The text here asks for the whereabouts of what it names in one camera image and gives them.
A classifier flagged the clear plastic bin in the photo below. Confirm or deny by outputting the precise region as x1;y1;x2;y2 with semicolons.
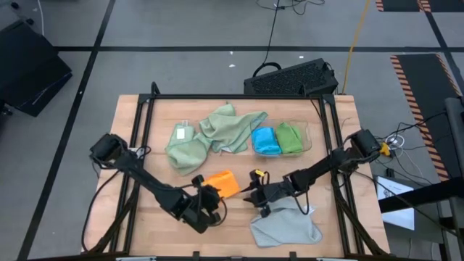
249;118;313;159

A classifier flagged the orange microfiber towel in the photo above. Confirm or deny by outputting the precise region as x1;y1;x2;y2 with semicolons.
204;170;241;199

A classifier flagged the yellow power cord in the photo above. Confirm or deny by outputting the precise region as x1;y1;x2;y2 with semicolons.
341;0;373;94

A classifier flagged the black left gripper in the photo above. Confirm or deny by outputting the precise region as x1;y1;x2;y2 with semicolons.
181;175;224;234

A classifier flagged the black hazard-striped floor mat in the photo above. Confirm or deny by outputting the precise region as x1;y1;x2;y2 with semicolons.
376;0;424;13
390;53;464;181
423;0;464;13

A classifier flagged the blue microfiber towel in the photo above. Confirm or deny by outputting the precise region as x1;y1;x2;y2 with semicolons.
251;126;283;156

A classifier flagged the bright green microfiber towel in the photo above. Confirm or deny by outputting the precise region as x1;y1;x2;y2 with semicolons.
275;122;305;154

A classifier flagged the black perforated computer case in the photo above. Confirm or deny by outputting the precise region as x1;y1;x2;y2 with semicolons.
243;57;339;96

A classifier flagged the black aluminium table frame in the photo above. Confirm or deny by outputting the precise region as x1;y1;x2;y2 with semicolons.
82;81;391;259

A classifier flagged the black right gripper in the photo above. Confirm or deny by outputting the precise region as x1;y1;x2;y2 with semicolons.
239;169;293;218

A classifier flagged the black metal beam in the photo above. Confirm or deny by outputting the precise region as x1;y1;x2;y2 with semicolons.
378;176;464;214

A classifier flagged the grey waffle microfiber towel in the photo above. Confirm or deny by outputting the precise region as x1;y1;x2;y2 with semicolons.
249;197;323;249

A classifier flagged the white printed sheet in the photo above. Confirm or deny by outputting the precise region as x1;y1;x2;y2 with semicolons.
376;175;416;231

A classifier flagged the coiled white cable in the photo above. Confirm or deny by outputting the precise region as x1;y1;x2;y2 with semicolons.
386;133;406;148

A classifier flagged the black floor cable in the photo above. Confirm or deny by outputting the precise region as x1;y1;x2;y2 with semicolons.
255;0;326;68

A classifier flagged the pale green microfiber towel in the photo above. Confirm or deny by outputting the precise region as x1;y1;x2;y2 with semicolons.
165;122;213;176
198;104;269;154

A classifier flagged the grey metal post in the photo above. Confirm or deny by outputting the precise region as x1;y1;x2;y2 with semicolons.
444;96;464;178

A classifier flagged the black equipment case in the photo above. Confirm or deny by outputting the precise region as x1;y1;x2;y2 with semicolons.
0;20;73;117

